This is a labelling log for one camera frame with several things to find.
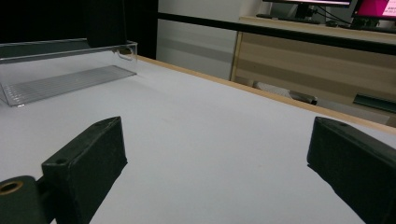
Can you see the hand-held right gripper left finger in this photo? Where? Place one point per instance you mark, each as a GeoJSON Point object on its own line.
{"type": "Point", "coordinates": [90, 161]}

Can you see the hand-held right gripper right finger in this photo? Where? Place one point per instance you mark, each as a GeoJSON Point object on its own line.
{"type": "Point", "coordinates": [355, 161]}

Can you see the clear plastic box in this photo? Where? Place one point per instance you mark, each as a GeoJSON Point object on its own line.
{"type": "Point", "coordinates": [68, 79]}

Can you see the dark curved bar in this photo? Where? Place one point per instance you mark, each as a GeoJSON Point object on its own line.
{"type": "Point", "coordinates": [303, 98]}

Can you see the wooden table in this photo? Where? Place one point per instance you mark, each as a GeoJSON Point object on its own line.
{"type": "Point", "coordinates": [280, 99]}

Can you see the white table cover sheet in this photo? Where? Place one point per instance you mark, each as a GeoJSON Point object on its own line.
{"type": "Point", "coordinates": [202, 140]}

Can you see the light wooden desk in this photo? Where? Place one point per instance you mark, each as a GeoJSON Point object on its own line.
{"type": "Point", "coordinates": [295, 62]}

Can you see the black curtain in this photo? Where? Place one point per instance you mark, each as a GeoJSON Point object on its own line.
{"type": "Point", "coordinates": [37, 18]}

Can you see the monitor with pink screen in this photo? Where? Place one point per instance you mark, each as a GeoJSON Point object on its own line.
{"type": "Point", "coordinates": [376, 7]}

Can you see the white cabinet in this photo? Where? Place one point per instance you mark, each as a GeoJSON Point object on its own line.
{"type": "Point", "coordinates": [193, 43]}

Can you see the black keyboard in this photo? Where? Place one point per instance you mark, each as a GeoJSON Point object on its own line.
{"type": "Point", "coordinates": [286, 18]}

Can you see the black monitor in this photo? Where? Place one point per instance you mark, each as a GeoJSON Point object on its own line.
{"type": "Point", "coordinates": [306, 2]}

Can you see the black horizontal frame bar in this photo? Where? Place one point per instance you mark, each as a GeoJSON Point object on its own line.
{"type": "Point", "coordinates": [280, 31]}

